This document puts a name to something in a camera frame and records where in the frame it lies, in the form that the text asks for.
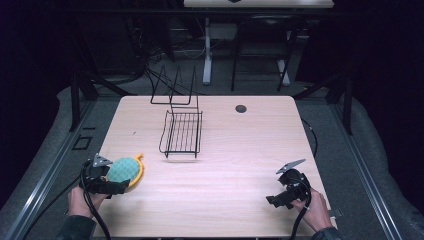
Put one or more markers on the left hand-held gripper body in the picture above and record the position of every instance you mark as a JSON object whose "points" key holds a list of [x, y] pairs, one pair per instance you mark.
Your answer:
{"points": [[96, 175]]}

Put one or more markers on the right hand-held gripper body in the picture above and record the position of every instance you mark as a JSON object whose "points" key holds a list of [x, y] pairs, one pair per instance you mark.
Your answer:
{"points": [[295, 181]]}

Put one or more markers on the teal and yellow sponge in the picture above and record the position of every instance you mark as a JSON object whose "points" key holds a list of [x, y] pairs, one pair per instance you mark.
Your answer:
{"points": [[126, 169]]}

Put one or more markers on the person's left hand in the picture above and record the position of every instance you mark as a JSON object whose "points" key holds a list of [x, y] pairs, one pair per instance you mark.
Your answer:
{"points": [[80, 201]]}

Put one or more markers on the person's right hand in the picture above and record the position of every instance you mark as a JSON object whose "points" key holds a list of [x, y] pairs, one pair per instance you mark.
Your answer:
{"points": [[311, 211]]}

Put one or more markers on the round table grommet hole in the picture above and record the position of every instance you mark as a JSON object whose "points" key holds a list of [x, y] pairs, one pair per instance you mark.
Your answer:
{"points": [[240, 108]]}

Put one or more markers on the black chair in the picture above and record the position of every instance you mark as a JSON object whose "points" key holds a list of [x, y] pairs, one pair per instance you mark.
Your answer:
{"points": [[263, 50]]}

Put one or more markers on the white desk with legs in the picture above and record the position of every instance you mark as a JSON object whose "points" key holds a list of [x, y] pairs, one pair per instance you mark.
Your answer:
{"points": [[230, 30]]}

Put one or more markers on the black metal frame stand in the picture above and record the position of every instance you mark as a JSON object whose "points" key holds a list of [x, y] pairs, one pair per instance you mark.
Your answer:
{"points": [[333, 90], [86, 86]]}

